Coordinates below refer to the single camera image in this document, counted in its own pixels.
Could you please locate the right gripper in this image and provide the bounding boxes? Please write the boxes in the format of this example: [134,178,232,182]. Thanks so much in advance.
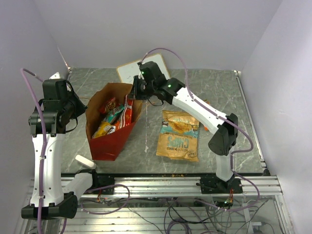
[128,75,156,100]

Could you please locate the red cookie snack bag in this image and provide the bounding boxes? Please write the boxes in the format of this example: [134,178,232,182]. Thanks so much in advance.
[98,97,118,115]

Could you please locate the red paper bag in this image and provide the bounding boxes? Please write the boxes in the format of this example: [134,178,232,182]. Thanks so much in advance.
[85,83,142,161]

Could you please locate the tan kettle chips bag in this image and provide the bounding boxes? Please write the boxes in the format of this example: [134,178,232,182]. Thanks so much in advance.
[156,110,199,162]

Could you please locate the orange snack bag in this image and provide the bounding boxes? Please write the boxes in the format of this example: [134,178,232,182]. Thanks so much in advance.
[202,98,213,132]

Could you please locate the red Doritos bag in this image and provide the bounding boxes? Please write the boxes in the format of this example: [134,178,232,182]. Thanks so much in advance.
[115,95,134,130]

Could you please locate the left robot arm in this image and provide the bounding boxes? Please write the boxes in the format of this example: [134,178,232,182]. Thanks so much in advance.
[21,78,99,220]

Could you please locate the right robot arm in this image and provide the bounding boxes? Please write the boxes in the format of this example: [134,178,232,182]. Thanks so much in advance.
[130,61,238,193]

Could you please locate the teal snack bag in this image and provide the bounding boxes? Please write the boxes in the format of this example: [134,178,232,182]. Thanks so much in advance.
[103,104,124,124]

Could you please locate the yellow snack bag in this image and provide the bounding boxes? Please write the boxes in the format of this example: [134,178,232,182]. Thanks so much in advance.
[92,121,116,138]

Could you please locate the small whiteboard with stand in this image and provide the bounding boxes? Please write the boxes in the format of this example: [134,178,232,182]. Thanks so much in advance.
[116,53,171,84]

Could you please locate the white object at table edge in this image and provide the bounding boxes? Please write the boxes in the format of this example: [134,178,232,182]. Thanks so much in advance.
[75,155,96,170]

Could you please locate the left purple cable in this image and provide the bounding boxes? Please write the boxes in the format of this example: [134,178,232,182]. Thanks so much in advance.
[19,68,68,234]

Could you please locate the purple cable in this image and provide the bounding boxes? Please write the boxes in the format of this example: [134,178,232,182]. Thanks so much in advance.
[19,68,68,234]
[140,47,261,213]

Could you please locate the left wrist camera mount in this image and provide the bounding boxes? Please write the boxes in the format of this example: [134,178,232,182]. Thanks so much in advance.
[49,72,61,79]

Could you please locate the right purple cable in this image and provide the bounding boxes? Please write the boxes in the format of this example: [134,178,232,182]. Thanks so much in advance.
[140,47,261,213]

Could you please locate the aluminium rail frame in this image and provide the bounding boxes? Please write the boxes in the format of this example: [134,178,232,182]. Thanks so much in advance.
[24,173,293,234]

